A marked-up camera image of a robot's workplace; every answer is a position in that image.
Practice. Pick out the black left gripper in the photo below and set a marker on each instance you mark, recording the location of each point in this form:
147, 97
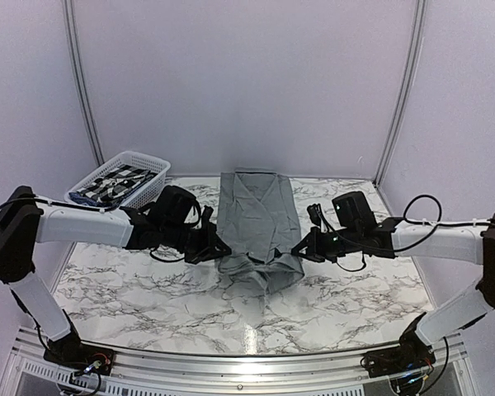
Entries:
206, 251

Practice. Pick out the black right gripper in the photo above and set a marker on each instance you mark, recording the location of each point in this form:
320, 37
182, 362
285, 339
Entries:
314, 252

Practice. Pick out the grey long sleeve shirt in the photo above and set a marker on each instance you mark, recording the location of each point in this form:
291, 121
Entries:
258, 220

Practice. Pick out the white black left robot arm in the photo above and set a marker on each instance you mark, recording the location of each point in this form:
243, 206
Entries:
29, 222

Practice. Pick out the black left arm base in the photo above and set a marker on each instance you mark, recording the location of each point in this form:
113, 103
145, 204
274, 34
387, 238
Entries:
73, 354

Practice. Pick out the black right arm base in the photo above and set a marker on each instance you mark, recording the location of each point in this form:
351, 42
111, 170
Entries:
410, 354

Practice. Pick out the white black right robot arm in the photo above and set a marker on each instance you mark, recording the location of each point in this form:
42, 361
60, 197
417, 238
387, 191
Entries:
468, 242

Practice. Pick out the white plastic laundry basket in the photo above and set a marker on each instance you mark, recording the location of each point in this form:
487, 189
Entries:
146, 192

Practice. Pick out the black white plaid shirt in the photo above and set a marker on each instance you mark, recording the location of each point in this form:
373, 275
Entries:
118, 184

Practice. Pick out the blue patterned folded shirt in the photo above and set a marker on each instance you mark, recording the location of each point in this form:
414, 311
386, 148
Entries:
92, 200

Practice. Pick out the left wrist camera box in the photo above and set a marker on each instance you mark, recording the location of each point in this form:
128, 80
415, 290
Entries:
172, 208

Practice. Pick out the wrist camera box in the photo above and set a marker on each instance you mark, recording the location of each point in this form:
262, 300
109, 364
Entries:
172, 208
352, 210

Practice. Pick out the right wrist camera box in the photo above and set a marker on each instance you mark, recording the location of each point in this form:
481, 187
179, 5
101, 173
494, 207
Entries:
352, 210

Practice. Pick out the aluminium front rail frame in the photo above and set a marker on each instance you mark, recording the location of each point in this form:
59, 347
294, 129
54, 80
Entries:
141, 372

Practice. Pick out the aluminium corner post left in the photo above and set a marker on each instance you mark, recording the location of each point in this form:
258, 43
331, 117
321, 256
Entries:
70, 24

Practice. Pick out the aluminium corner post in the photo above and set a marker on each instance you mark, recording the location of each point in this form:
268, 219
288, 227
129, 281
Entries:
409, 72
70, 24

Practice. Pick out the aluminium corner post right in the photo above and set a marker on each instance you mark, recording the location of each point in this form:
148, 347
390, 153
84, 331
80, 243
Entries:
409, 72

